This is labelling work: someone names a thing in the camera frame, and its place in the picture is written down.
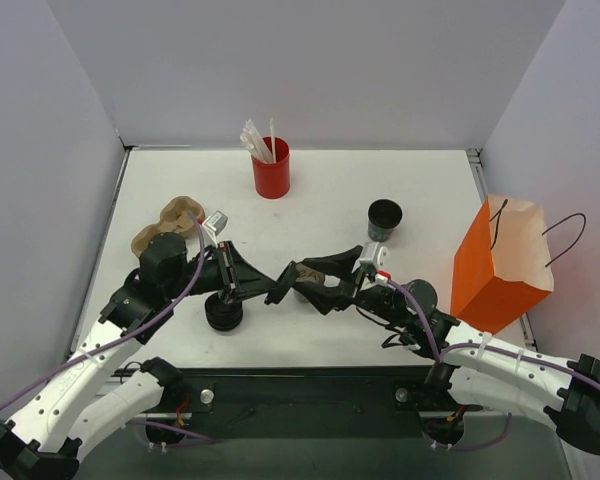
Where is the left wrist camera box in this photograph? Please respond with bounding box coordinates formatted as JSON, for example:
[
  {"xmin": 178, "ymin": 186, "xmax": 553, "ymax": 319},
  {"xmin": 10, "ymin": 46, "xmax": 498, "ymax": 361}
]
[{"xmin": 202, "ymin": 210, "xmax": 228, "ymax": 246}]

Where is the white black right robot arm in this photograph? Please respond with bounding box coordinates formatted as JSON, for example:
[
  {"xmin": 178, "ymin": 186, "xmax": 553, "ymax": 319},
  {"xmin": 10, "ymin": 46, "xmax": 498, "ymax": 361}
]
[{"xmin": 265, "ymin": 243, "xmax": 600, "ymax": 456}]

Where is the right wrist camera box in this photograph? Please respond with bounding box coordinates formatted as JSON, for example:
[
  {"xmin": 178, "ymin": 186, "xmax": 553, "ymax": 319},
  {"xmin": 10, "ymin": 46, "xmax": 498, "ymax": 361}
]
[{"xmin": 358, "ymin": 242, "xmax": 389, "ymax": 279}]

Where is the stack of black lids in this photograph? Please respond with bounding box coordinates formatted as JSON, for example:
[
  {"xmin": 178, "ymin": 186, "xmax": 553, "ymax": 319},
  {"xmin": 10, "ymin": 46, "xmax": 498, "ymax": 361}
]
[{"xmin": 204, "ymin": 294, "xmax": 243, "ymax": 332}]

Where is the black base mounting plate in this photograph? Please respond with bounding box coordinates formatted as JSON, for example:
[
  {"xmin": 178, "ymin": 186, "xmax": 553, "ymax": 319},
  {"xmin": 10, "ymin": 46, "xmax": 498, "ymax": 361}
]
[{"xmin": 124, "ymin": 367, "xmax": 481, "ymax": 441}]

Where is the brown cardboard cup carrier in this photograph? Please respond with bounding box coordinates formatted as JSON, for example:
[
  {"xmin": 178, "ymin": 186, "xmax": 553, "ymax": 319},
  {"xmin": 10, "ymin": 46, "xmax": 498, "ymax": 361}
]
[{"xmin": 131, "ymin": 196, "xmax": 206, "ymax": 258}]

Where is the orange paper bag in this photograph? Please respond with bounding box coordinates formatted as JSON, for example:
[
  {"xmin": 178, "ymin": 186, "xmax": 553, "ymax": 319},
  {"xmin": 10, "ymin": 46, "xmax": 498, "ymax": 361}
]
[{"xmin": 448, "ymin": 193, "xmax": 587, "ymax": 335}]

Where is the white wrapped straw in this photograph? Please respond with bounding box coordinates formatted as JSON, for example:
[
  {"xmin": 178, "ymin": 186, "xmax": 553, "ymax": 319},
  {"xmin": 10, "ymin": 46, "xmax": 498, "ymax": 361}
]
[{"xmin": 269, "ymin": 118, "xmax": 277, "ymax": 164}]

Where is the red cylindrical straw holder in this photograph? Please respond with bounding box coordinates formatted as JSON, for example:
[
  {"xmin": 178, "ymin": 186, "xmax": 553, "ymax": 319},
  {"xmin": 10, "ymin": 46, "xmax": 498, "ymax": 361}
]
[{"xmin": 251, "ymin": 137, "xmax": 291, "ymax": 199}]

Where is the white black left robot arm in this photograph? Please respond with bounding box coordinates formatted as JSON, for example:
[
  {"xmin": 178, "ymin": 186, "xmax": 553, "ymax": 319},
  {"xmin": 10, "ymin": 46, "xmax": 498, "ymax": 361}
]
[{"xmin": 0, "ymin": 233, "xmax": 275, "ymax": 479}]

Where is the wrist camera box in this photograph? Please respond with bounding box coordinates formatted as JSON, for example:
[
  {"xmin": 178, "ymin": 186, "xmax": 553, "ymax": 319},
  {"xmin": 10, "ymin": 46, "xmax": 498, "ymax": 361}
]
[
  {"xmin": 202, "ymin": 210, "xmax": 228, "ymax": 246},
  {"xmin": 358, "ymin": 242, "xmax": 389, "ymax": 279}
]

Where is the black paper coffee cup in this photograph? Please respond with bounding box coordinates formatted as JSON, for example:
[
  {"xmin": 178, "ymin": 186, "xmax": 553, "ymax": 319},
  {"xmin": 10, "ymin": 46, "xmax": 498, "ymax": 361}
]
[{"xmin": 294, "ymin": 265, "xmax": 325, "ymax": 303}]

